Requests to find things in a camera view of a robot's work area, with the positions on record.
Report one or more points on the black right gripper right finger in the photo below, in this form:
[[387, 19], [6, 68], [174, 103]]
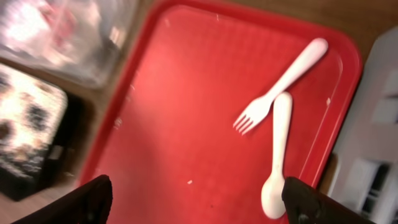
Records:
[[306, 205]]

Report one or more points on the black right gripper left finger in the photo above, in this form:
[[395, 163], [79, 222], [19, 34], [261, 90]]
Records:
[[89, 204]]

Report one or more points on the pink plastic fork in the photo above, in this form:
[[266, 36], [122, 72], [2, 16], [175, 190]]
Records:
[[259, 108]]

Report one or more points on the rice and food waste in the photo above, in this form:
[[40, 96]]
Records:
[[31, 113]]

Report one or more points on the red snack wrapper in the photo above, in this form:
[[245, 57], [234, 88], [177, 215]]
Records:
[[62, 22]]

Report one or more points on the grey dishwasher rack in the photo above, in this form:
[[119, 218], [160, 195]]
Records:
[[366, 177]]

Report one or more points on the black waste tray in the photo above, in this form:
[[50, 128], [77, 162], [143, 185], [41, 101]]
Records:
[[17, 188]]

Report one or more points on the white plastic spoon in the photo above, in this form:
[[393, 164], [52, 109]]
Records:
[[271, 193]]

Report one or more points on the clear plastic bin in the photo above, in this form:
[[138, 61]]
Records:
[[76, 40]]

